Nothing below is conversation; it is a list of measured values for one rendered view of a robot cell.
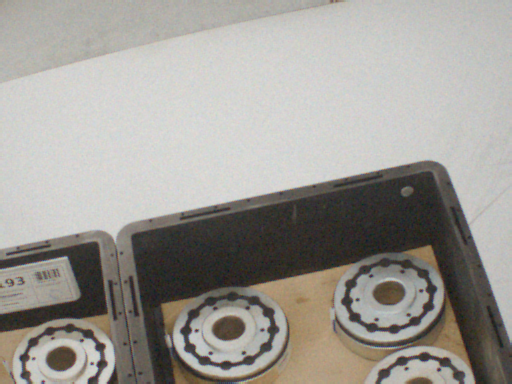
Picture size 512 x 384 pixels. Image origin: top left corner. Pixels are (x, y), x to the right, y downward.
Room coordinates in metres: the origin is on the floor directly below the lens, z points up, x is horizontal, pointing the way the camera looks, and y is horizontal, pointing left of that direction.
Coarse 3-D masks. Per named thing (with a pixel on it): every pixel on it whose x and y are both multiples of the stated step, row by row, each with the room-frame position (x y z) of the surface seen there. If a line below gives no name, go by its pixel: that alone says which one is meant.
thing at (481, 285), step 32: (288, 192) 0.71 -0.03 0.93; (320, 192) 0.71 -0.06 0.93; (448, 192) 0.68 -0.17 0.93; (128, 224) 0.71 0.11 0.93; (160, 224) 0.70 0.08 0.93; (192, 224) 0.70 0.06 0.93; (128, 256) 0.67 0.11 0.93; (480, 256) 0.60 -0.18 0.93; (128, 288) 0.63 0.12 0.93; (480, 288) 0.57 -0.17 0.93; (128, 320) 0.60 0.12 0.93
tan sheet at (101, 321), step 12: (96, 324) 0.68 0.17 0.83; (108, 324) 0.68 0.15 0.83; (0, 336) 0.68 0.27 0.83; (12, 336) 0.68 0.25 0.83; (24, 336) 0.68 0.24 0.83; (108, 336) 0.66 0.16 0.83; (0, 348) 0.67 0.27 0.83; (12, 348) 0.66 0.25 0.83; (0, 360) 0.65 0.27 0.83; (0, 372) 0.64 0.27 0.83
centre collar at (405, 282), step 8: (384, 272) 0.66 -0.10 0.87; (392, 272) 0.65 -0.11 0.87; (376, 280) 0.65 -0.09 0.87; (384, 280) 0.65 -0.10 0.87; (392, 280) 0.65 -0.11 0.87; (400, 280) 0.64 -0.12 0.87; (408, 280) 0.64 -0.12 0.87; (368, 288) 0.64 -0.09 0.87; (376, 288) 0.64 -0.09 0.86; (408, 288) 0.63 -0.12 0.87; (368, 296) 0.63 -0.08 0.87; (408, 296) 0.62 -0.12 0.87; (368, 304) 0.62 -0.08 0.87; (376, 304) 0.62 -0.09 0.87; (400, 304) 0.62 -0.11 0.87; (408, 304) 0.61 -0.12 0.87; (376, 312) 0.61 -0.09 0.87; (384, 312) 0.61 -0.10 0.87; (392, 312) 0.61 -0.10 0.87; (400, 312) 0.61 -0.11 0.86
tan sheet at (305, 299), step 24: (432, 264) 0.68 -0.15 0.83; (264, 288) 0.69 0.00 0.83; (288, 288) 0.69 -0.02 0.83; (312, 288) 0.68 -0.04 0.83; (168, 312) 0.68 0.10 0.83; (288, 312) 0.66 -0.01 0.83; (312, 312) 0.65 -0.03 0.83; (312, 336) 0.63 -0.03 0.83; (336, 336) 0.62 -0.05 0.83; (456, 336) 0.59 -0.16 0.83; (312, 360) 0.60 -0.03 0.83; (336, 360) 0.59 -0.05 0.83; (360, 360) 0.59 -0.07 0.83
